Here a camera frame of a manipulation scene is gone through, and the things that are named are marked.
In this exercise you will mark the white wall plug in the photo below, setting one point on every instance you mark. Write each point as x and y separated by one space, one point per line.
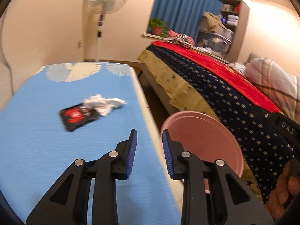
80 44

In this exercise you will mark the black packet with red print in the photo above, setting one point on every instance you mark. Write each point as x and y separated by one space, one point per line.
75 117

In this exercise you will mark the pink clothing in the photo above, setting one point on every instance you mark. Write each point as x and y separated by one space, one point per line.
174 33

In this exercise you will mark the olive jacket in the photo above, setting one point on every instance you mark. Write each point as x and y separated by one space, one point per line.
212 20

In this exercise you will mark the black and white patterned cloth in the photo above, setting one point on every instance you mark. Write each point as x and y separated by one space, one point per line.
185 41

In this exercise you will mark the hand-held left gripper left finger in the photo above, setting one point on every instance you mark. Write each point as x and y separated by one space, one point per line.
132 155

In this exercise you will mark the potted green plant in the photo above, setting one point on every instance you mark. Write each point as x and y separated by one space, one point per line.
157 25

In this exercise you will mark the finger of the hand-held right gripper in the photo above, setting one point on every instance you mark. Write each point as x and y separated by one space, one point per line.
266 116

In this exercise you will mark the white window sill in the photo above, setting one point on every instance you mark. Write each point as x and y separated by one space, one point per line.
148 35

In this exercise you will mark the white crumpled cloth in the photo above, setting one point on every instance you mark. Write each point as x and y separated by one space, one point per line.
238 68

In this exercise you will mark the blue curtain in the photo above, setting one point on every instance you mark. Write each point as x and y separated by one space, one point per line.
182 7

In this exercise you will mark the plaid pillow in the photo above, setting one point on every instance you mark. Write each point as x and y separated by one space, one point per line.
274 79

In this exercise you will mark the red blanket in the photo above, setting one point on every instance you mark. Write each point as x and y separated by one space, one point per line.
211 63

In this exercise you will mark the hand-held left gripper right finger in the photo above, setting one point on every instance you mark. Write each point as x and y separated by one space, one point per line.
166 155

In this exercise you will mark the person's right hand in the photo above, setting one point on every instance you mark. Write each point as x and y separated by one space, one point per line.
279 201

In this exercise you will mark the navy star blanket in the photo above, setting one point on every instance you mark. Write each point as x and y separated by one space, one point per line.
222 103

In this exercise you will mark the wooden bookshelf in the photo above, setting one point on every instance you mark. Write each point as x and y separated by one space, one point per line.
232 11

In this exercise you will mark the pink plastic bucket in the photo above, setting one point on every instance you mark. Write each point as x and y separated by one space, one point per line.
199 133

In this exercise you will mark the white crumpled tissue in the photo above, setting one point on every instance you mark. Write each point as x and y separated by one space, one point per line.
103 104

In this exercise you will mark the clear plastic storage box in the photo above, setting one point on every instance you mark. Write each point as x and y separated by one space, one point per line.
214 43

